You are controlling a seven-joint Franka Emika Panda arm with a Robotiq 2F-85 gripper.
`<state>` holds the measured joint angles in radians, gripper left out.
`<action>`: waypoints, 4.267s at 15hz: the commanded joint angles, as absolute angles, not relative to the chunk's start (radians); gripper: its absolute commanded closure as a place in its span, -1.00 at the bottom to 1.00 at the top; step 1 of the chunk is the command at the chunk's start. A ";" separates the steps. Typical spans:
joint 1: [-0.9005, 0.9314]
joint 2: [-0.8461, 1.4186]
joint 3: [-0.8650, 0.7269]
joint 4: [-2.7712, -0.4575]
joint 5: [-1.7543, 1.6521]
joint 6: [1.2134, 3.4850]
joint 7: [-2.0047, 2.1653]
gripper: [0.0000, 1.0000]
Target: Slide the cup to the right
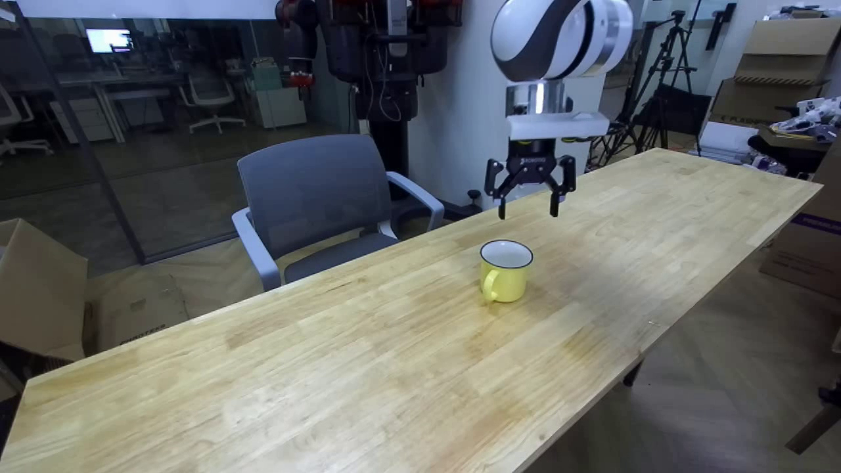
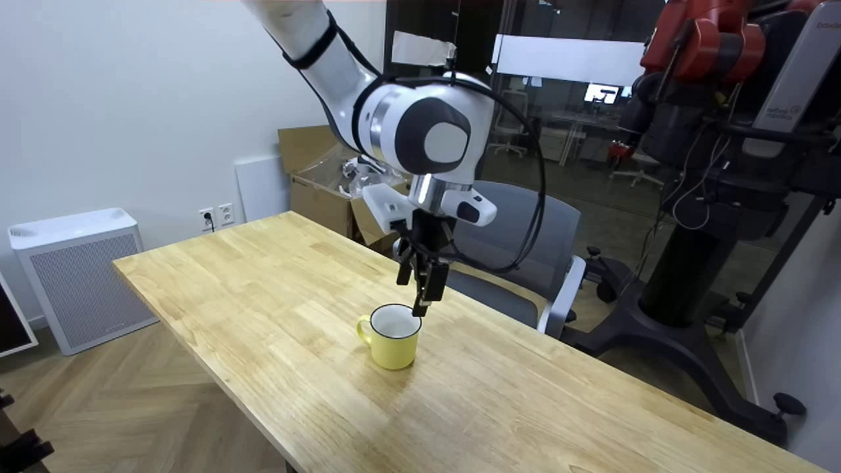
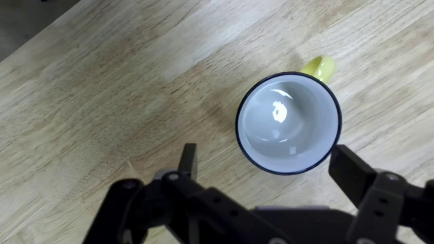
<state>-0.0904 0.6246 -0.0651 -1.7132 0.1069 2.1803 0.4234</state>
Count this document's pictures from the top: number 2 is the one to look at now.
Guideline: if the red Baxter robot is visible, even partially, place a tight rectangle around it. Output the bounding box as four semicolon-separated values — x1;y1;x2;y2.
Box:
637;0;841;206

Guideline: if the brown cardboard box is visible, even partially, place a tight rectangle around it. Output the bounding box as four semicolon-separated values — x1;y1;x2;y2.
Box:
275;124;400;258

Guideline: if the lit background screen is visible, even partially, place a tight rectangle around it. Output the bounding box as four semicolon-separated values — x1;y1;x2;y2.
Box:
580;80;622;107

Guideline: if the yellow enamel cup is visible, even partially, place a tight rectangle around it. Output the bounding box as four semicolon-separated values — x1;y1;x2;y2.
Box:
353;299;426;373

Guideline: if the white wall panel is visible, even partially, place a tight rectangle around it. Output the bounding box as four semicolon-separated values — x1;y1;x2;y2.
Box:
231;152;291;227

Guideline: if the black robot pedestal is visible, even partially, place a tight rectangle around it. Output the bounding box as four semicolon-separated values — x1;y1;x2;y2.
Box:
559;191;814;450

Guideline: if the grey office chair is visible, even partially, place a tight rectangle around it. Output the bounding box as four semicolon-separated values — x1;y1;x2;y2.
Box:
438;178;621;343

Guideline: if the white wrist flange bracket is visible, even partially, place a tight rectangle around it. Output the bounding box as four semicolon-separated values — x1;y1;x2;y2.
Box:
359;178;418;237

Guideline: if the white air purifier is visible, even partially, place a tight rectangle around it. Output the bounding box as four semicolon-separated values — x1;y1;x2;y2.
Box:
6;206;160;357

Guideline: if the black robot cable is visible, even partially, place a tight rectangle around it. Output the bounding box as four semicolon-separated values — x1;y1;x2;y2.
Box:
375;65;551;276

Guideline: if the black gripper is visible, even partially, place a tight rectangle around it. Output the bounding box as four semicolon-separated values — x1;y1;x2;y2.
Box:
395;172;458;320

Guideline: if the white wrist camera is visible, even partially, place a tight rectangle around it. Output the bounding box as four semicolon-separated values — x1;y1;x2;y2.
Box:
438;184;503;228

